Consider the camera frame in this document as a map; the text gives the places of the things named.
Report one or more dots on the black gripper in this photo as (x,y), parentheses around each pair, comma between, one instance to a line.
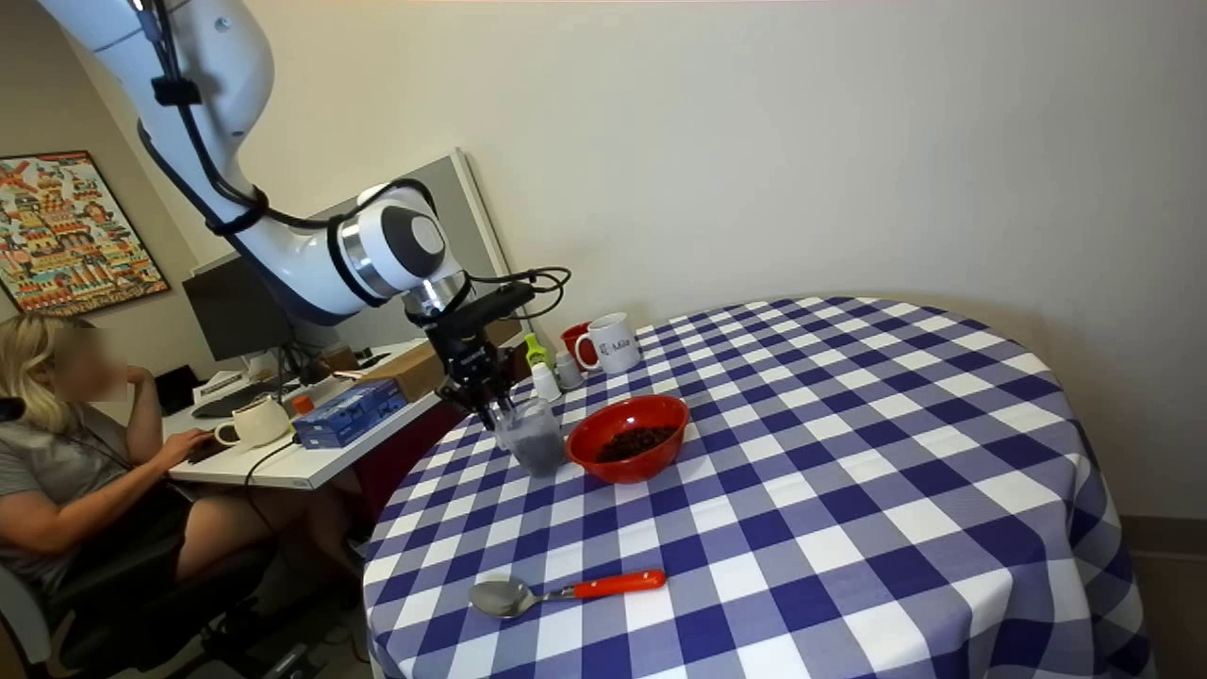
(469,343)

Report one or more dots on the clear plastic measuring jug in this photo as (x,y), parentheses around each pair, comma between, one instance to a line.
(532,434)

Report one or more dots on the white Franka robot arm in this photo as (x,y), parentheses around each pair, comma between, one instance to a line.
(249,191)

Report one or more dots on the red bowl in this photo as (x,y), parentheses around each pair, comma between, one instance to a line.
(628,434)

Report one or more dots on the white bottle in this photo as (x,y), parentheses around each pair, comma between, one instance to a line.
(550,380)

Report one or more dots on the red mug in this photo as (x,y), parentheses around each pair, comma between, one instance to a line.
(579,348)

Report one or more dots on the long cardboard box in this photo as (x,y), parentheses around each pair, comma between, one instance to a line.
(399,359)

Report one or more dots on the white mug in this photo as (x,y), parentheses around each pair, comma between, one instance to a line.
(616,340)

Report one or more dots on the blue box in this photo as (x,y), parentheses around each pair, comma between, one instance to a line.
(348,413)

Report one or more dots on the grey partition panel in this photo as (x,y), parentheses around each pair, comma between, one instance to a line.
(472,213)

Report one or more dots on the white desk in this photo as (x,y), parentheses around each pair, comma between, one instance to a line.
(313,458)

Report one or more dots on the black computer monitor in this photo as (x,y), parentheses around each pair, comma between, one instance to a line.
(233,306)

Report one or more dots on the blue white checkered tablecloth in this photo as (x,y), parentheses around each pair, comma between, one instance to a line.
(780,503)

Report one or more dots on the seated person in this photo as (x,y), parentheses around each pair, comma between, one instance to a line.
(77,475)

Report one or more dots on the black office chair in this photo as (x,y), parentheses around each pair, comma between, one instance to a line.
(116,604)

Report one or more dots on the colourful framed picture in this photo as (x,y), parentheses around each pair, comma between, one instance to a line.
(68,232)

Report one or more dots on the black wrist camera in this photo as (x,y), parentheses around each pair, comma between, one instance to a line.
(503,306)

